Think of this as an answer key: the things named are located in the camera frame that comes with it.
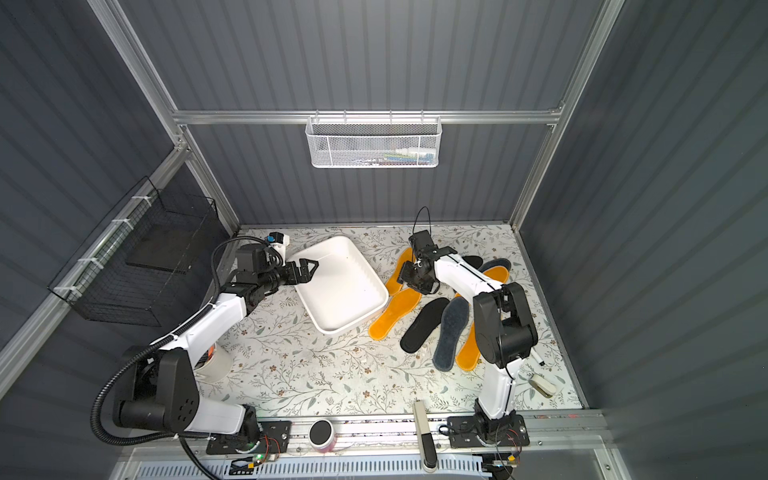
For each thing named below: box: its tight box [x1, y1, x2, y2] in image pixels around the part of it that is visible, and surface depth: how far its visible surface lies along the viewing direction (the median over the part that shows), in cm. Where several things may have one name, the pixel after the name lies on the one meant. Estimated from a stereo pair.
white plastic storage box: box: [292, 236, 389, 335], surface depth 103 cm
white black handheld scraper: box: [414, 400, 438, 473], surface depth 71 cm
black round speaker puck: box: [308, 418, 337, 453], surface depth 71 cm
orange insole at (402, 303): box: [368, 288, 422, 341], surface depth 98 cm
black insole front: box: [400, 297, 450, 353], surface depth 94 cm
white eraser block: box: [528, 373, 557, 398], surface depth 80 cm
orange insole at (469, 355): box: [456, 322, 481, 371], surface depth 88 cm
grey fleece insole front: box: [432, 297, 470, 373], surface depth 93 cm
